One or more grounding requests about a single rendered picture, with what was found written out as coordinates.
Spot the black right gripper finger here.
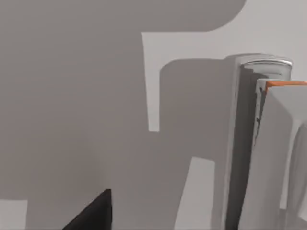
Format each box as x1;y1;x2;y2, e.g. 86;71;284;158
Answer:
61;188;113;230

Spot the silver grey can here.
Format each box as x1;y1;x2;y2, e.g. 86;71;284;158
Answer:
220;53;294;230

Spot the white bottle with orange cap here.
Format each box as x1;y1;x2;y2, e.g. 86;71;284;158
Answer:
237;78;307;230

